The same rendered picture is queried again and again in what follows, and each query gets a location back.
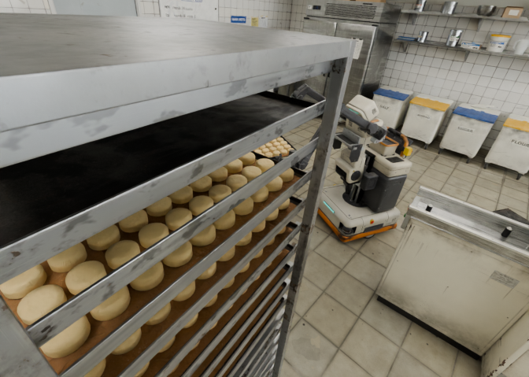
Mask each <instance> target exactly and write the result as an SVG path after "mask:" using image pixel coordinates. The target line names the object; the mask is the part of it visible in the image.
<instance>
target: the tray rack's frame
mask: <svg viewBox="0 0 529 377"><path fill-rule="evenodd" d="M350 44H351V40H347V39H342V38H339V37H332V36H326V35H315V34H309V33H303V32H296V31H285V30H279V29H273V28H262V27H255V26H249V25H243V24H232V23H225V22H219V21H213V20H202V19H189V18H181V17H128V16H100V15H73V14H45V13H0V133H1V132H5V131H12V130H16V129H19V128H25V127H30V126H34V125H37V124H44V123H48V122H51V121H55V120H62V119H66V118H69V117H74V116H80V115H84V114H88V113H94V112H98V111H102V110H106V109H112V108H116V107H120V106H124V105H130V104H135V103H138V102H144V101H149V100H153V99H156V98H163V97H167V96H171V95H174V94H181V93H185V92H188V91H196V90H199V89H203V88H207V87H213V86H217V85H221V84H225V83H231V82H235V81H240V80H243V79H249V78H254V77H257V76H264V75H267V74H272V73H275V72H282V71H286V70H290V69H293V68H300V67H304V66H307V65H314V64H318V63H322V62H325V61H333V60H336V59H340V58H344V57H348V55H349V51H350ZM0 377H59V376H58V374H57V373H56V371H55V370H54V369H53V367H52V366H51V365H50V363H49V361H48V360H47V359H46V358H45V356H44V355H43V353H42V352H41V350H40V349H39V347H38V346H37V345H36V344H35V342H34V341H33V339H32V338H31V336H30V335H29V333H28V332H27V331H26V330H25V328H24V327H23V325H22V324H21V322H20V321H19V320H18V319H17V317H16V316H15V314H14V313H13V311H12V310H11V308H10V307H9V306H8V305H7V303H6V301H5V300H4V299H3V297H2V296H1V294H0Z"/></svg>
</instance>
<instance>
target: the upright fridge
mask: <svg viewBox="0 0 529 377"><path fill-rule="evenodd" d="M401 8H402V6H398V5H393V4H389V3H385V2H359V1H346V0H308V1H307V7H306V14H305V15H307V16H306V17H304V23H303V29H302V32H303V33H309V34H315V35H326V36H332V37H339V38H345V39H352V38H356V39H363V43H362V46H361V52H360V54H359V57H358V59H355V58H353V60H352V64H351V67H350V74H349V77H348V80H347V85H346V90H345V94H344V98H343V102H342V103H343V104H345V105H347V104H348V103H349V102H350V101H351V100H352V99H353V98H354V97H356V96H357V95H362V96H364V97H366V98H369V99H371V100H372V99H373V96H374V94H373V92H374V91H376V90H378V89H379V84H380V81H381V78H382V75H383V70H384V67H385V64H386V62H387V57H388V53H389V51H390V46H391V43H392V40H393V37H394V33H395V29H396V27H397V23H398V18H399V15H400V12H401ZM330 77H331V72H328V73H325V74H323V75H319V76H314V77H312V78H308V79H304V80H301V81H298V82H296V83H295V89H294V90H295V91H296V90H297V89H298V88H299V87H300V86H302V85H303V84H304V83H306V84H307V85H308V86H309V87H311V88H312V89H313V90H315V91H316V92H318V93H319V94H321V95H323V96H324V97H325V98H326V97H327V89H328V85H329V81H330ZM302 100H304V101H307V102H312V103H318V101H317V100H315V99H313V98H311V97H310V96H308V95H307V94H306V95H305V97H304V98H303V99H302Z"/></svg>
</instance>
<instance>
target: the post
mask: <svg viewBox="0 0 529 377"><path fill-rule="evenodd" d="M342 39H345V38H342ZM347 40H351V44H350V51H349V55H348V57H344V58H340V59H336V60H333V65H332V70H331V77H330V81H329V85H328V89H327V97H326V102H325V106H324V113H323V117H322V121H321V125H320V133H319V138H318V142H317V146H316V153H315V157H314V162H313V170H312V174H311V178H310V182H309V189H308V193H307V198H306V203H305V210H304V214H303V218H302V222H301V230H300V235H299V239H298V246H297V250H296V254H295V259H294V267H293V271H292V275H291V279H290V286H289V290H288V295H287V303H286V307H285V311H284V315H283V322H282V327H281V332H280V336H279V343H278V347H277V351H276V359H275V363H274V368H273V372H272V377H280V372H281V369H282V366H283V359H284V355H285V352H286V348H287V342H288V338H289V334H290V329H291V324H292V321H293V317H294V311H295V307H296V304H297V300H298V294H299V290H300V286H301V280H302V276H303V273H304V269H305V263H306V259H307V256H308V252H309V246H310V242H311V238H312V235H313V228H314V225H315V221H316V215H317V211H318V208H319V204H320V198H321V194H322V190H323V187H324V180H325V177H326V173H327V167H328V163H329V160H330V156H331V150H332V146H333V142H334V139H335V132H336V128H337V125H338V119H339V115H340V112H341V108H342V102H343V98H344V94H345V90H346V85H347V80H348V77H349V74H350V67H351V64H352V60H353V53H354V50H355V46H356V42H357V40H356V39H347Z"/></svg>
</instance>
